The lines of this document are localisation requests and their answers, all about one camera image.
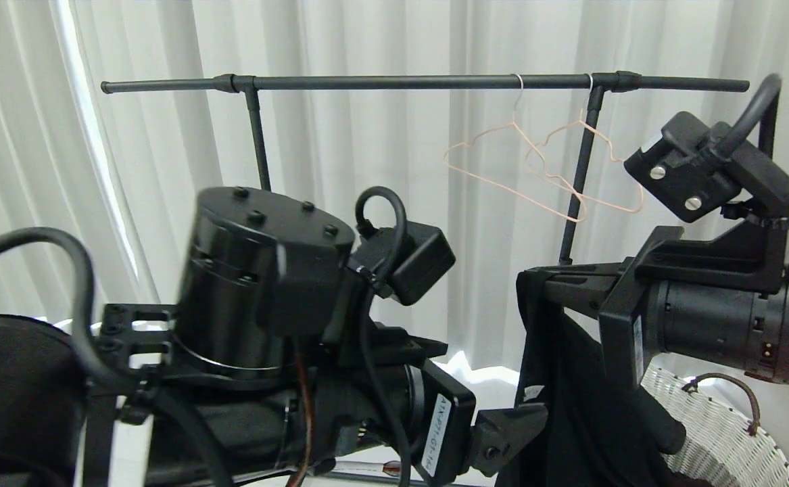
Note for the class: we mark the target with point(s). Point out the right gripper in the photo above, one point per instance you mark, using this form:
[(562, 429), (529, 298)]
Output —
[(712, 325)]

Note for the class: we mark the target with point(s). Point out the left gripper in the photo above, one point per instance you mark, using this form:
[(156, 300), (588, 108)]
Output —
[(232, 433)]

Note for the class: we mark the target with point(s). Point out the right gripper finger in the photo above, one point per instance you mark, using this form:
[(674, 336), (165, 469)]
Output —
[(509, 433)]

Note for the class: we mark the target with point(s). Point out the black garment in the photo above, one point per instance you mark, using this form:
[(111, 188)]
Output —
[(570, 406)]

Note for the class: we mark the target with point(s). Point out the pink clothes hanger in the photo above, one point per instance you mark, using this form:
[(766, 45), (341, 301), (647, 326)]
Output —
[(502, 188), (614, 205)]

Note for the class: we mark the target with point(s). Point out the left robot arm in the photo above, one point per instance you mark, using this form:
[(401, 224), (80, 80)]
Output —
[(259, 284)]

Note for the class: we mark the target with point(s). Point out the white laundry basket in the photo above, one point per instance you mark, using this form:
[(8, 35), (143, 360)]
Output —
[(719, 446)]

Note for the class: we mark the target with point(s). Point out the black clothes rack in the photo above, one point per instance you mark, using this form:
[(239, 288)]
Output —
[(401, 82)]

